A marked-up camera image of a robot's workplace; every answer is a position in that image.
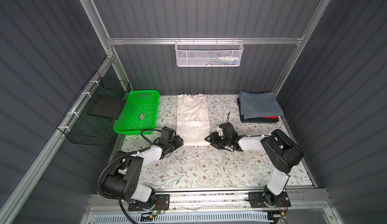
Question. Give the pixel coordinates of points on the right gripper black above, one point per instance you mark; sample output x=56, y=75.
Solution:
x=213, y=139

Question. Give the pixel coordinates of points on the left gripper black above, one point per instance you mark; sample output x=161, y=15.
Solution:
x=179, y=143

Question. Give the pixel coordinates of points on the white printed t-shirt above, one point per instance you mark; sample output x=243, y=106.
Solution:
x=193, y=121

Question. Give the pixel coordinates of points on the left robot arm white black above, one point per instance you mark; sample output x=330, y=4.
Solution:
x=120, y=178

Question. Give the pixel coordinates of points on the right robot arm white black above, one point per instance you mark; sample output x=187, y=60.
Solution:
x=282, y=151

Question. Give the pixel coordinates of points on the floral table mat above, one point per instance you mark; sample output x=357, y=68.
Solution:
x=196, y=167

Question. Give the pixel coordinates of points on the green plastic basket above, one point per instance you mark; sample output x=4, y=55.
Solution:
x=139, y=113

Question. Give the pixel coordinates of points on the grey folded t-shirt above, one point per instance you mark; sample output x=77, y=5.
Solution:
x=259, y=105

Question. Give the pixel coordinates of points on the red folded t-shirt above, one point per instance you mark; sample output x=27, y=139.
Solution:
x=271, y=118

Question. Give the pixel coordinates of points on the white bottle in basket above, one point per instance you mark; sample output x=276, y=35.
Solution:
x=231, y=60

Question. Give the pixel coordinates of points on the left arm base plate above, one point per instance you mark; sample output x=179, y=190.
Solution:
x=157, y=202

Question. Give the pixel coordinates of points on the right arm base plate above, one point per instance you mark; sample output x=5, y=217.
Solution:
x=265, y=198

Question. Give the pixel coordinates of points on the white vented cable duct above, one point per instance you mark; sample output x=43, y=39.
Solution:
x=217, y=217

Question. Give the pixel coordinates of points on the black wire side basket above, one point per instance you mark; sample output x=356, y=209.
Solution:
x=91, y=118

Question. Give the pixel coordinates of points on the white wire mesh basket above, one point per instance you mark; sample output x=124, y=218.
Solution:
x=205, y=53

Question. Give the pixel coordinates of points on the aluminium front rail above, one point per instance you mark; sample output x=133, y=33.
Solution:
x=228, y=199

